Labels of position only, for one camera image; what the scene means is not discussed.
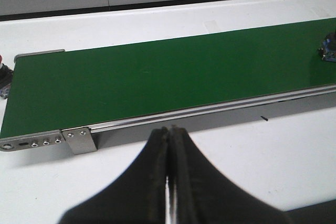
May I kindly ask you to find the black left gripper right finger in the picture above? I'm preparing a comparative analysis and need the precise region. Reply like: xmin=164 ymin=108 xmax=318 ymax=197
xmin=168 ymin=127 xmax=291 ymax=223

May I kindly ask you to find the green conveyor belt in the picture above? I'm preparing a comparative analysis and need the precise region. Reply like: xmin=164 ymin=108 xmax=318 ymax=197
xmin=1 ymin=18 xmax=335 ymax=137

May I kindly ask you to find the aluminium conveyor side rail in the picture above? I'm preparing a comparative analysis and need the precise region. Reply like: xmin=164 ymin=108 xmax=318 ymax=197
xmin=88 ymin=84 xmax=335 ymax=133

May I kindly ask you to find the steel conveyor end bracket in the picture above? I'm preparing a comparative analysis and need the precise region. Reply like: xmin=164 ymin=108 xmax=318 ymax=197
xmin=1 ymin=127 xmax=97 ymax=155

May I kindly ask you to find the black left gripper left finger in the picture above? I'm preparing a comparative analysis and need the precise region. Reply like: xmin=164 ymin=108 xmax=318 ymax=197
xmin=60 ymin=127 xmax=167 ymax=223

